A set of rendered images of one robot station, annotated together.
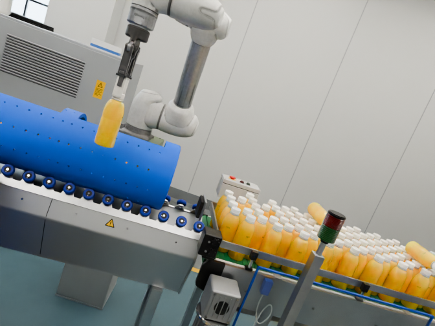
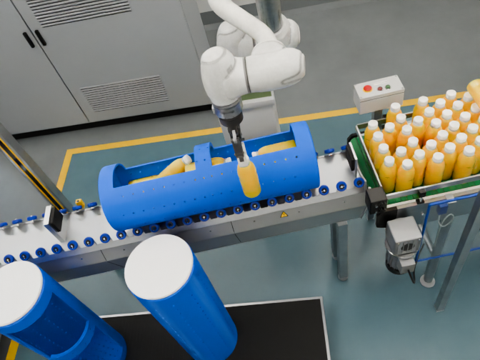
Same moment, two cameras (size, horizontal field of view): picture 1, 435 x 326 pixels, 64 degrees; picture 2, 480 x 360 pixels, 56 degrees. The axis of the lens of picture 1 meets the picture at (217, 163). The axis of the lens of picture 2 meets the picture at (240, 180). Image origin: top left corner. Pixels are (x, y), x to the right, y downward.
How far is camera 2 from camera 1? 1.05 m
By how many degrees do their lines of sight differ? 42
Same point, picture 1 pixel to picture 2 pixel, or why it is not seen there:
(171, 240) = (339, 202)
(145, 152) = (284, 165)
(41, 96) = (98, 28)
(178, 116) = not seen: hidden behind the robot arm
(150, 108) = (241, 48)
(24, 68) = (61, 11)
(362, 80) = not seen: outside the picture
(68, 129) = (213, 183)
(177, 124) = not seen: hidden behind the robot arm
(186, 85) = (269, 17)
